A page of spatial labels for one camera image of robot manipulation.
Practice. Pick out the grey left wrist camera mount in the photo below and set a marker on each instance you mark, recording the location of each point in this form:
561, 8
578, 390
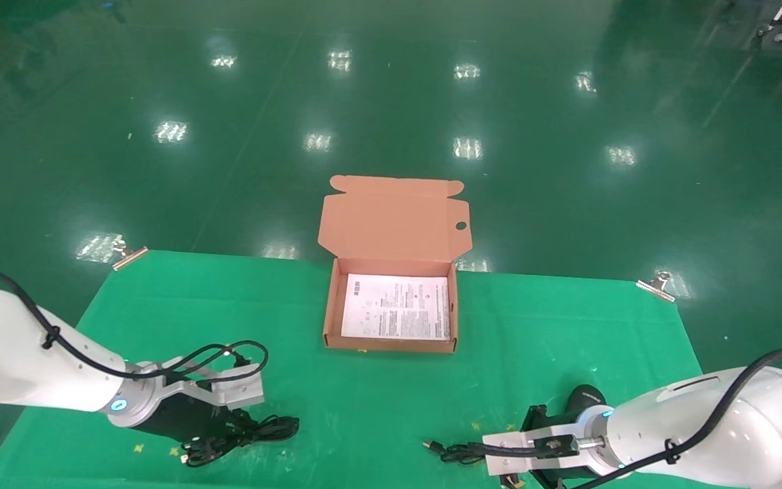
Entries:
235, 392

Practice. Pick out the white printed instruction sheet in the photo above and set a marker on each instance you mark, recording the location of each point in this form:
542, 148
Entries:
394, 305

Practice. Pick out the orange cardboard box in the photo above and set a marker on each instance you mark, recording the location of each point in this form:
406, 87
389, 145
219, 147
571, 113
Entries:
391, 224

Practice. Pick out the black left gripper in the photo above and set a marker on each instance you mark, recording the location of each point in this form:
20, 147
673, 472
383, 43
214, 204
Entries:
180, 418

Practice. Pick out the green table mat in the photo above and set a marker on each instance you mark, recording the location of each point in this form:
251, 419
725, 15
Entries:
377, 407

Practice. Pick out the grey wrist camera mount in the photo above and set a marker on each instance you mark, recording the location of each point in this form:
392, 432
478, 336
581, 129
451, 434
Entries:
506, 458
235, 392

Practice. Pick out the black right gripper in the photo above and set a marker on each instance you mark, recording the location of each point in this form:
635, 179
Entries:
546, 418

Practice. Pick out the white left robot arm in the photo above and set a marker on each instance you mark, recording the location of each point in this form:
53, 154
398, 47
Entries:
11, 360

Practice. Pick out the metal binder clip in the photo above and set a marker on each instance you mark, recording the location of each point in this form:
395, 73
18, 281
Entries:
129, 258
656, 288

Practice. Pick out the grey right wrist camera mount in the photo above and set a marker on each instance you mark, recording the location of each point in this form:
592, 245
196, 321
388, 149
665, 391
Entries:
506, 458

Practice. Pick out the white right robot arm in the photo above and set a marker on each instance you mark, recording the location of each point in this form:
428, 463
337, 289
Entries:
757, 435

